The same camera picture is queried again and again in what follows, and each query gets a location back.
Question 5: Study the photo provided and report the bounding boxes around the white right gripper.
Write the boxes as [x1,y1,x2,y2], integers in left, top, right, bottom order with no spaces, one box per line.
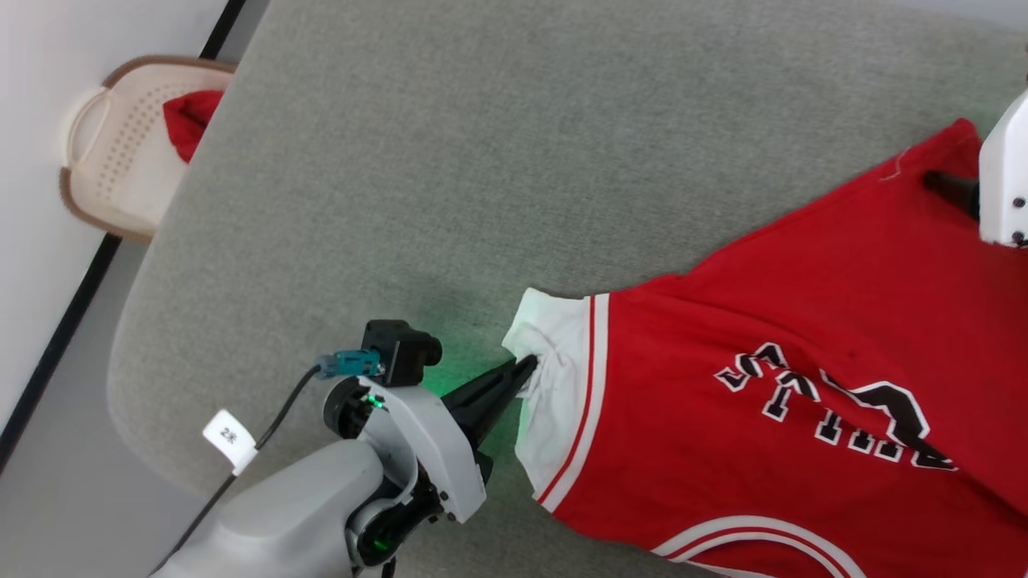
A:
[923,84,1028,249]

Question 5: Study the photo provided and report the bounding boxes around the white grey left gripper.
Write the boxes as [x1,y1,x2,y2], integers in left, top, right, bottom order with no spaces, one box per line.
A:
[324,355,538,568]

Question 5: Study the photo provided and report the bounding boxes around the red basketball jersey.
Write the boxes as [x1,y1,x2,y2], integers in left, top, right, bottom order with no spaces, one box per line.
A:
[502,118,1028,578]

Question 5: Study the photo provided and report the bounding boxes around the grey cushioned table pad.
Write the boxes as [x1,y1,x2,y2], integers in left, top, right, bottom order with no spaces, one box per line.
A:
[107,0,1028,578]

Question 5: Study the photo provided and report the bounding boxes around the red cloth in basket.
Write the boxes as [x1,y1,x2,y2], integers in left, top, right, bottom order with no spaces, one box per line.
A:
[163,90,226,164]

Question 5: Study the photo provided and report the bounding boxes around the black baseboard strip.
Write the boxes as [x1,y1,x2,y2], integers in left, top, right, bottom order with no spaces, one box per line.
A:
[0,0,247,474]

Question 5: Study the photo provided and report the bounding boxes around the beige perforated laundry basket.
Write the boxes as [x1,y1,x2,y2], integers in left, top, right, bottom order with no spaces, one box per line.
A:
[59,55,238,243]

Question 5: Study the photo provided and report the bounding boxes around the teal cable connector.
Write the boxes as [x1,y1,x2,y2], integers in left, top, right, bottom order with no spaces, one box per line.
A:
[315,350,383,381]

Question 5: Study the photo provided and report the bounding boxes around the thin black cable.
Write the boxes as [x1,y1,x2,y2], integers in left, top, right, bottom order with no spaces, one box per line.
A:
[149,365,324,576]

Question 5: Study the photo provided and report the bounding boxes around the white cable label tag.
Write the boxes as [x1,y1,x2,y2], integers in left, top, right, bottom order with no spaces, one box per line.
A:
[202,409,259,475]

